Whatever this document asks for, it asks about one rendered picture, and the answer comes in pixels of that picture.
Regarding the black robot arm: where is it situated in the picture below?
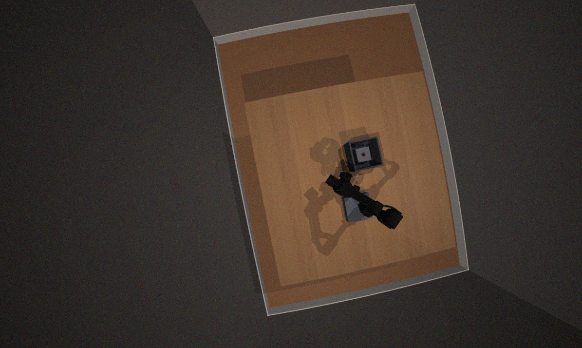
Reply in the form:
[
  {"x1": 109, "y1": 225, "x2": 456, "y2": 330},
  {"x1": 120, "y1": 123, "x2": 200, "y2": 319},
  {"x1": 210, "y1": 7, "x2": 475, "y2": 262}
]
[{"x1": 325, "y1": 172, "x2": 403, "y2": 229}]

